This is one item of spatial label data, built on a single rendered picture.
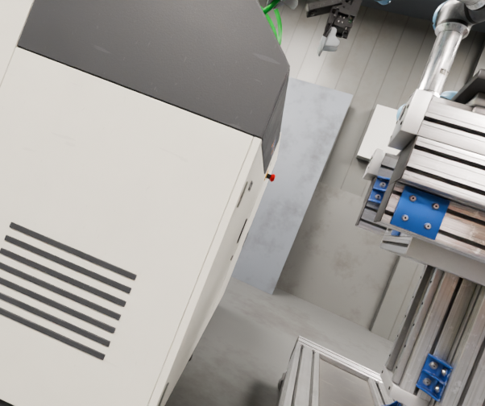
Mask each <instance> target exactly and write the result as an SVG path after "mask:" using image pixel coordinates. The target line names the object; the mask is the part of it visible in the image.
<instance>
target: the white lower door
mask: <svg viewBox="0 0 485 406"><path fill-rule="evenodd" d="M263 178H264V171H263V157H262V148H261V146H260V149H259V152H258V154H257V156H256V158H255V162H254V164H253V166H252V169H251V172H250V175H249V176H248V179H247V182H246V184H245V187H244V189H243V191H242V195H241V197H240V199H239V201H238V205H237V207H236V210H235V211H234V215H233V217H232V219H231V222H230V225H229V227H228V230H227V232H226V235H225V237H224V240H223V242H222V245H221V248H220V250H219V252H218V256H217V258H216V260H215V262H214V265H213V268H212V270H211V272H210V275H209V278H208V280H207V283H206V285H205V288H204V291H203V293H202V295H201V299H200V300H199V303H198V306H197V309H196V311H195V313H194V315H193V319H192V321H191V323H190V326H189V329H188V331H187V334H186V335H185V338H184V341H183V344H182V346H181V348H180V352H179V354H178V356H177V358H176V361H175V364H174V366H173V368H172V372H171V374H170V376H169V379H168V382H167V384H166V387H165V389H164V392H163V395H162V396H161V399H160V402H159V405H158V406H163V405H164V402H165V400H166V399H167V398H168V395H169V393H170V391H171V390H172V388H173V386H174V384H175V382H176V380H177V378H178V377H179V375H180V373H181V371H182V369H183V368H184V365H185V364H186V362H187V360H188V358H189V356H190V354H191V353H192V351H193V348H194V347H195V345H196V344H197V341H198V339H199V337H200V336H201V334H202V332H203V330H204V328H205V324H206V322H207V320H208V317H209V314H210V312H211V309H212V307H213V304H214V301H215V300H216V297H217V295H218V291H219V289H220V287H221V285H222V281H223V279H224V277H225V274H226V271H227V269H228V267H229V265H230V261H231V260H232V258H233V257H234V256H233V254H234V251H235V248H236V246H237V244H238V241H239V239H240V237H241V235H242V232H243V229H244V227H245V225H246V223H247V218H248V216H249V213H250V211H251V208H252V206H253V204H254V201H255V198H256V196H257V193H258V191H259V187H260V185H261V183H262V181H263Z"/></svg>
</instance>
